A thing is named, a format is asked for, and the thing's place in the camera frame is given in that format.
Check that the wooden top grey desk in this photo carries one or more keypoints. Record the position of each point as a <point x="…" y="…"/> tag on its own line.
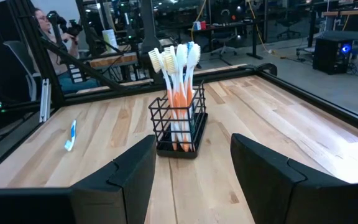
<point x="346" y="13"/>

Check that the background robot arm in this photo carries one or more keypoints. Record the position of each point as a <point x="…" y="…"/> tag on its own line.
<point x="61" y="23"/>

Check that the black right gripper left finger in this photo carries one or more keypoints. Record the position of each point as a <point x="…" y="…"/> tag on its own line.
<point x="57" y="205"/>

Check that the person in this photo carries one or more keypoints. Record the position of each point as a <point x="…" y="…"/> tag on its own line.
<point x="59" y="67"/>

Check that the black desk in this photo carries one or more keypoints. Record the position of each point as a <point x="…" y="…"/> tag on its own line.
<point x="225" y="25"/>

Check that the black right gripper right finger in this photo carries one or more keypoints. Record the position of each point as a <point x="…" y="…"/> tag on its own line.
<point x="306" y="202"/>

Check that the white background canister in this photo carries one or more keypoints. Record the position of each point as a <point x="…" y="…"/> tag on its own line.
<point x="110" y="39"/>

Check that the background wooden table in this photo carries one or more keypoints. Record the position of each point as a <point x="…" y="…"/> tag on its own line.
<point x="113" y="59"/>

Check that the grey office chair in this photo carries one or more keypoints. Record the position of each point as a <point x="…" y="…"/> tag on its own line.
<point x="20" y="56"/>
<point x="224" y="46"/>

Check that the black computer tower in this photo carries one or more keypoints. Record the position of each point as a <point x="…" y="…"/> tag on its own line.
<point x="329" y="59"/>

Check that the black panel with white labels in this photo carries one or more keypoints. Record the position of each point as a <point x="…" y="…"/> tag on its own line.
<point x="76" y="74"/>

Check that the silver aluminium strip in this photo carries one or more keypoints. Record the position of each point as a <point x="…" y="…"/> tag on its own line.
<point x="45" y="102"/>

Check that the black office chair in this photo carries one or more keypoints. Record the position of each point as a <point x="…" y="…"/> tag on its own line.
<point x="287" y="28"/>

